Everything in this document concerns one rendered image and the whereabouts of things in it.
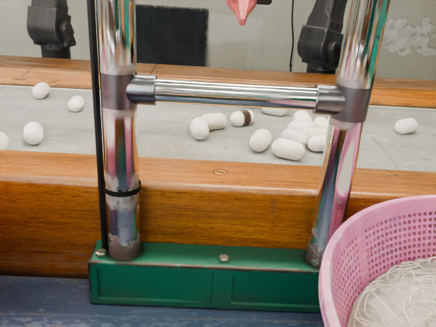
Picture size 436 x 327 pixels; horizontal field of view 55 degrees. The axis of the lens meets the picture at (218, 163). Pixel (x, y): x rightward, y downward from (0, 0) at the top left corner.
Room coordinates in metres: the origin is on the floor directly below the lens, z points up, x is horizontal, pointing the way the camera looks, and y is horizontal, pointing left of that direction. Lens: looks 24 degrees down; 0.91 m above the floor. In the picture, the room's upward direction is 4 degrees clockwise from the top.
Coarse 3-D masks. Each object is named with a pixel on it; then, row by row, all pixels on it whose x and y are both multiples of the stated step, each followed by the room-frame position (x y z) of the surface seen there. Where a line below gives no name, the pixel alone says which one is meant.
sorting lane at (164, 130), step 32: (0, 96) 0.57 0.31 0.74; (32, 96) 0.58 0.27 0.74; (64, 96) 0.59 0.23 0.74; (0, 128) 0.44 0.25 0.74; (64, 128) 0.46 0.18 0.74; (160, 128) 0.48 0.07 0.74; (224, 128) 0.49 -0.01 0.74; (256, 128) 0.50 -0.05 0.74; (384, 128) 0.53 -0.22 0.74; (224, 160) 0.39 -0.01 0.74; (256, 160) 0.40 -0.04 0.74; (288, 160) 0.40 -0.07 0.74; (320, 160) 0.41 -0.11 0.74; (384, 160) 0.42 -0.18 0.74; (416, 160) 0.43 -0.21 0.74
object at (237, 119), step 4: (236, 112) 0.50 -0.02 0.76; (240, 112) 0.50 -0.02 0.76; (252, 112) 0.51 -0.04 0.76; (232, 116) 0.50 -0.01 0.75; (236, 116) 0.50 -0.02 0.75; (240, 116) 0.50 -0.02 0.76; (252, 116) 0.51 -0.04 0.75; (232, 120) 0.50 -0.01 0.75; (236, 120) 0.50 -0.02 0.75; (240, 120) 0.50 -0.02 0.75; (244, 120) 0.50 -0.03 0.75; (252, 120) 0.51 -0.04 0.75; (236, 124) 0.50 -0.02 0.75; (240, 124) 0.50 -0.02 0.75
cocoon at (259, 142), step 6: (258, 132) 0.43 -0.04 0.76; (264, 132) 0.43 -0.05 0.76; (252, 138) 0.42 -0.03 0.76; (258, 138) 0.42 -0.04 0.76; (264, 138) 0.42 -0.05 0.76; (270, 138) 0.43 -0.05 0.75; (252, 144) 0.42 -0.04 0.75; (258, 144) 0.41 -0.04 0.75; (264, 144) 0.42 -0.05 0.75; (258, 150) 0.42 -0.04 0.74; (264, 150) 0.42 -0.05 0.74
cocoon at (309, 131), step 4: (304, 128) 0.46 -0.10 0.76; (308, 128) 0.45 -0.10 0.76; (312, 128) 0.45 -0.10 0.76; (316, 128) 0.46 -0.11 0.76; (320, 128) 0.46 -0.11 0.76; (324, 128) 0.46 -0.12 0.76; (304, 132) 0.45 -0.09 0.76; (308, 132) 0.45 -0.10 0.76; (312, 132) 0.45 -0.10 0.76; (316, 132) 0.45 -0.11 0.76; (320, 132) 0.45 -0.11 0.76; (324, 132) 0.45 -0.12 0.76; (308, 136) 0.45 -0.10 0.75
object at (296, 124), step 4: (296, 120) 0.48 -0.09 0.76; (300, 120) 0.48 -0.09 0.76; (288, 124) 0.48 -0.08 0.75; (292, 124) 0.47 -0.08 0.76; (296, 124) 0.47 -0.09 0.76; (300, 124) 0.47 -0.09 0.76; (304, 124) 0.47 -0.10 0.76; (308, 124) 0.47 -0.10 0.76; (312, 124) 0.47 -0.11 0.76; (296, 128) 0.47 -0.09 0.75; (300, 128) 0.47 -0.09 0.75
